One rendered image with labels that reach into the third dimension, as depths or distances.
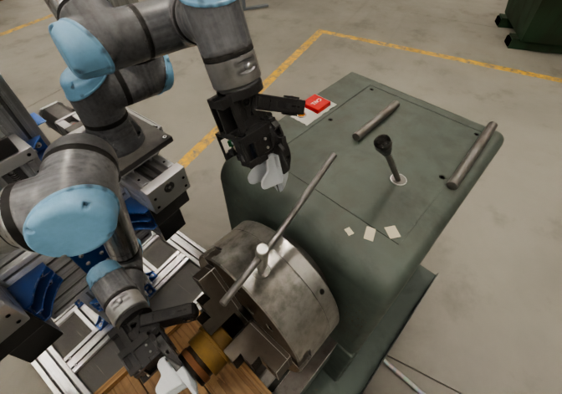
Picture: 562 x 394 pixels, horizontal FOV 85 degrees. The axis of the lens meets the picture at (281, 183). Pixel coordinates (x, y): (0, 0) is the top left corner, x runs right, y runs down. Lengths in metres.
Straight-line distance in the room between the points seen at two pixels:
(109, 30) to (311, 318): 0.55
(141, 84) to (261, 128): 0.50
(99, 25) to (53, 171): 0.22
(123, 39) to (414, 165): 0.62
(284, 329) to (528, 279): 2.00
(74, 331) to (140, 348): 1.18
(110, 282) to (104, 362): 1.00
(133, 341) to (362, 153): 0.63
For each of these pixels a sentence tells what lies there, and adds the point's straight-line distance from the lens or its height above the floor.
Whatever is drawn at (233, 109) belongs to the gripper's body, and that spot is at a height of 1.50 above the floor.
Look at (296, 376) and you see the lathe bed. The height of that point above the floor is 0.86.
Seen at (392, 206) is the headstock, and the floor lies 1.25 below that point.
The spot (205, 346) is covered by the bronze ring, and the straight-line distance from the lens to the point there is 0.68.
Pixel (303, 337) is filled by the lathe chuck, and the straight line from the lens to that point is 0.62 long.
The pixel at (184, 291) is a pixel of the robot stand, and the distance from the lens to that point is 1.75.
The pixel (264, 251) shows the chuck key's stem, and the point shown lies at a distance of 0.51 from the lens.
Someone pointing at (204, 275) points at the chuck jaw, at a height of 1.20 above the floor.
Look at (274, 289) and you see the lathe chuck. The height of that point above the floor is 1.23.
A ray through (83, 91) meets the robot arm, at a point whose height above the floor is 1.36.
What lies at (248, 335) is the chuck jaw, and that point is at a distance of 0.68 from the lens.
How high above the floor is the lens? 1.76
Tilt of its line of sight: 48 degrees down
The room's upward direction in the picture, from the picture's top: straight up
